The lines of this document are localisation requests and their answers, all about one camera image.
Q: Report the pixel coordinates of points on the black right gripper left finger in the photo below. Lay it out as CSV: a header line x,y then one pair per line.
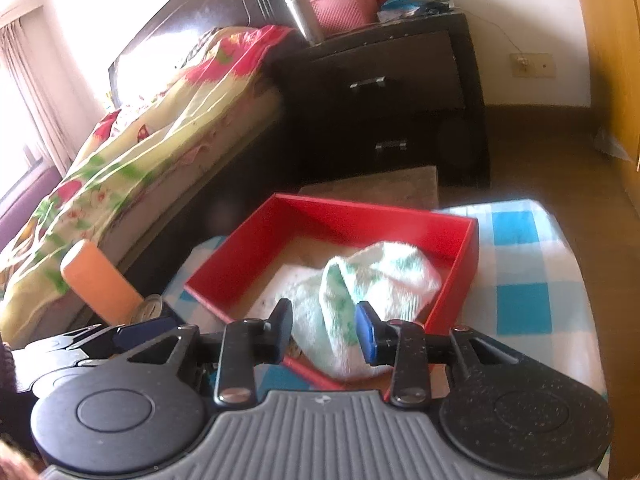
x,y
247,343

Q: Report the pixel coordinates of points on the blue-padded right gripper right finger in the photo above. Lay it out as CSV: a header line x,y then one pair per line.
x,y
401,345

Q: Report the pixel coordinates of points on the green white knitted cloth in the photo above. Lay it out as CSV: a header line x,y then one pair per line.
x,y
325,281

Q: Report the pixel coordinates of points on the orange ribbed bottle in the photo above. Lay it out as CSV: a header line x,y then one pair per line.
x,y
96,281

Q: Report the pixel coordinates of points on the red open box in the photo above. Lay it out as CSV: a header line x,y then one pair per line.
x,y
239,279

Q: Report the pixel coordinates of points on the blue white checkered tablecloth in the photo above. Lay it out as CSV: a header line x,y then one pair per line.
x,y
528,292

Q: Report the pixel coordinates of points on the brown stool top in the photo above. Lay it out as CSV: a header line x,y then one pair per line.
x,y
415,188

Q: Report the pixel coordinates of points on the dark wooden nightstand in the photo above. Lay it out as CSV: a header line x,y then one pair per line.
x,y
387,97

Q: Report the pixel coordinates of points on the white paper scrap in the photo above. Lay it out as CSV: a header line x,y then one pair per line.
x,y
608,145

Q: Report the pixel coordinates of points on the beige window curtain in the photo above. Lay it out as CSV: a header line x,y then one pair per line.
x,y
53,142

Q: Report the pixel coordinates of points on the pink plastic basket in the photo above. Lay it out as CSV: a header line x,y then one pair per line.
x,y
338,16

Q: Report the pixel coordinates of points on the dark wooden headboard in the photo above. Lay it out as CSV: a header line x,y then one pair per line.
x,y
169,36

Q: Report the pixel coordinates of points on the wooden wardrobe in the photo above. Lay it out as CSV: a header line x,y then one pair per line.
x,y
612,31

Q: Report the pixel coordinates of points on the beige wall socket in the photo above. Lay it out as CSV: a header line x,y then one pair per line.
x,y
532,65

